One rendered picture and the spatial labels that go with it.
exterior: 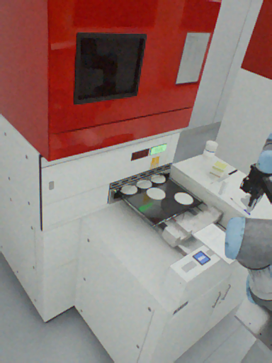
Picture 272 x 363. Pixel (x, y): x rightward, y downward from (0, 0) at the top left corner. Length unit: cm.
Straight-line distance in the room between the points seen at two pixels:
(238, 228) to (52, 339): 153
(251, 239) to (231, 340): 156
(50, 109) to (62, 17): 29
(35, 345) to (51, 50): 163
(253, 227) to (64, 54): 77
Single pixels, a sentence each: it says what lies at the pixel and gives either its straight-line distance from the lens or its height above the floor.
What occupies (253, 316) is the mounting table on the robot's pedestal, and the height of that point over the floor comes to 82.
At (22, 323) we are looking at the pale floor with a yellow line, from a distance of 221.
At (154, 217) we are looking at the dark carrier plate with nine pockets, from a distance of 155.
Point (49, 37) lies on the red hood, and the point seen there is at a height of 167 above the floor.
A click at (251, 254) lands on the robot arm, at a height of 133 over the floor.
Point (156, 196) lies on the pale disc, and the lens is 169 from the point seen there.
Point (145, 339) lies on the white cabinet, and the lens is 157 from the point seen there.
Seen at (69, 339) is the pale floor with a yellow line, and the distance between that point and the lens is 214.
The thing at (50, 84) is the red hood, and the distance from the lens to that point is 111.
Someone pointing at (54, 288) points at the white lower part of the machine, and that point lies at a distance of 189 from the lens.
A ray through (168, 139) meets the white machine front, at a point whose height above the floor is 115.
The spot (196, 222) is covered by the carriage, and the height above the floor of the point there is 88.
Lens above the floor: 189
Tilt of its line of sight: 35 degrees down
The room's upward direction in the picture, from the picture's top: 11 degrees clockwise
